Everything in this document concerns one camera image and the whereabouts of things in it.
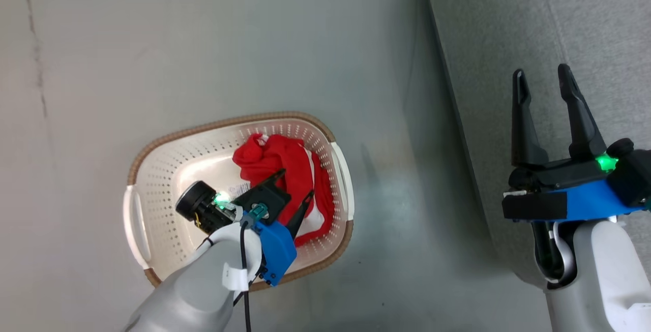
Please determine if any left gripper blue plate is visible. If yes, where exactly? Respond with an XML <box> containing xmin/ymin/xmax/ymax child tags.
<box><xmin>234</xmin><ymin>169</ymin><xmax>315</xmax><ymax>287</ymax></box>

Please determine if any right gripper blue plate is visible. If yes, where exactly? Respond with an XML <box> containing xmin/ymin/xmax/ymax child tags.
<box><xmin>502</xmin><ymin>64</ymin><xmax>644</xmax><ymax>285</ymax></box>

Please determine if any red and white garment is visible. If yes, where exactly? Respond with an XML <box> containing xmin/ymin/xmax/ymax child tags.
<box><xmin>232</xmin><ymin>133</ymin><xmax>336</xmax><ymax>248</ymax></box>

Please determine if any grey fabric sofa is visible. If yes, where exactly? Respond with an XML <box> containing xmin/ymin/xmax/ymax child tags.
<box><xmin>424</xmin><ymin>0</ymin><xmax>651</xmax><ymax>292</ymax></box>

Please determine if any cream perforated laundry basket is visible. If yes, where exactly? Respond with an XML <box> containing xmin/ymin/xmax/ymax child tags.
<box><xmin>123</xmin><ymin>111</ymin><xmax>356</xmax><ymax>292</ymax></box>

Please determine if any black cable with teal plug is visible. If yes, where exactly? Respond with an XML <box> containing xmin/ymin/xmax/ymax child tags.
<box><xmin>233</xmin><ymin>203</ymin><xmax>269</xmax><ymax>332</ymax></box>

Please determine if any white cable strap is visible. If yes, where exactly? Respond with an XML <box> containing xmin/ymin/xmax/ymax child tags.
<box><xmin>222</xmin><ymin>263</ymin><xmax>250</xmax><ymax>292</ymax></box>

